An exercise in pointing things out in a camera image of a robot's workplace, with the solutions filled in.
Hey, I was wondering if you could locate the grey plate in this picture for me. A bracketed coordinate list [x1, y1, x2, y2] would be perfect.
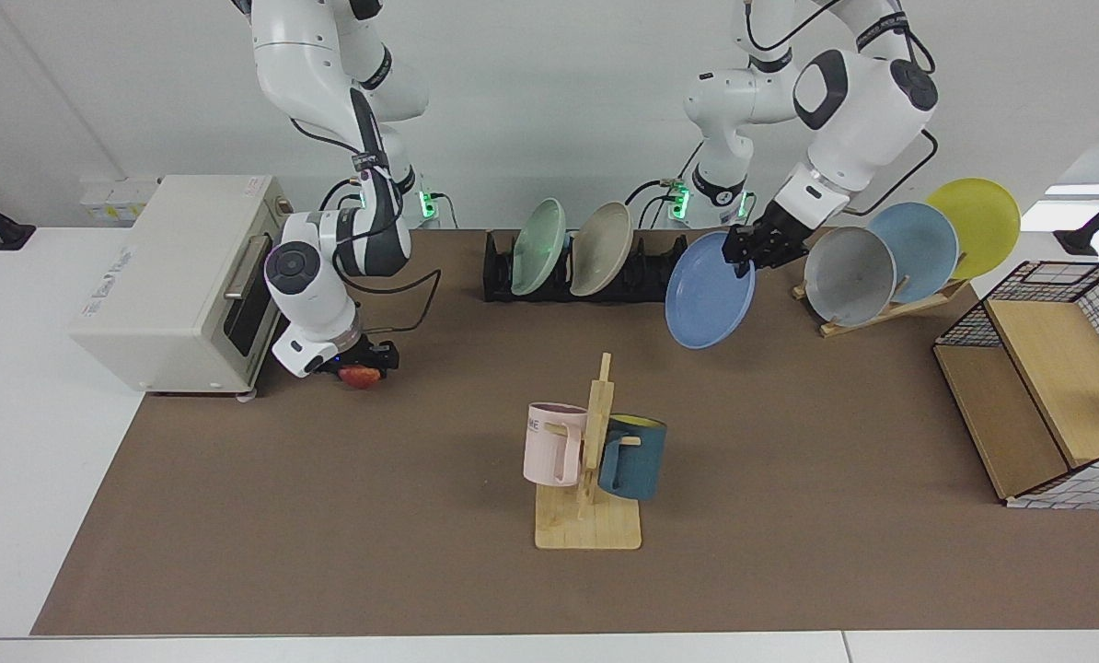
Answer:
[804, 227, 897, 328]

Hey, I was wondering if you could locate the black dish rack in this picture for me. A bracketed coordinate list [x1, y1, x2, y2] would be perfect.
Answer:
[482, 230, 695, 305]

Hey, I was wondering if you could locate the wooden plate rack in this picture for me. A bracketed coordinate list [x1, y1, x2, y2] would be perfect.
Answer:
[792, 276, 969, 339]

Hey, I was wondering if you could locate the beige plate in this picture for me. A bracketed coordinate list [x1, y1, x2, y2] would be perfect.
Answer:
[569, 202, 634, 297]

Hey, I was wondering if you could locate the light blue plate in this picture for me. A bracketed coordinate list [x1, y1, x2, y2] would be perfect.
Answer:
[867, 202, 960, 305]

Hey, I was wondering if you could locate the pale green plate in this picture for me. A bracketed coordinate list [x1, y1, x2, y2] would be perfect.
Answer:
[510, 198, 567, 297]

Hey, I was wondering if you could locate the yellow plate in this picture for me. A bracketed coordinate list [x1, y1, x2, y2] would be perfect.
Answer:
[925, 178, 1022, 281]

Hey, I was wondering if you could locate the brown table cloth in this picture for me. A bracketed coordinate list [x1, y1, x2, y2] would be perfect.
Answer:
[31, 227, 1099, 636]

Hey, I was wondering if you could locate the pink cup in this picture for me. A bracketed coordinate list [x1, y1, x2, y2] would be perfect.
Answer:
[523, 402, 589, 487]

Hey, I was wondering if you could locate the pale toaster oven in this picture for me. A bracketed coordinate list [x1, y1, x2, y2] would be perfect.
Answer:
[69, 175, 295, 399]

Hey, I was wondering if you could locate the dark blue cup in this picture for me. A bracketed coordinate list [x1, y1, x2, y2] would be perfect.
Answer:
[597, 414, 668, 502]

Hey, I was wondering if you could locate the wooden cup stand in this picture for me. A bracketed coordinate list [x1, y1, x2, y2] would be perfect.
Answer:
[535, 353, 642, 551]

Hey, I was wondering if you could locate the white wall socket box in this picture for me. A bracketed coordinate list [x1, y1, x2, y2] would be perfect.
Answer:
[80, 178, 161, 225]

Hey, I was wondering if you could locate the wire basket with wooden floor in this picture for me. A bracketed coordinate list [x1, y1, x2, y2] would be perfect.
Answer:
[933, 261, 1099, 510]

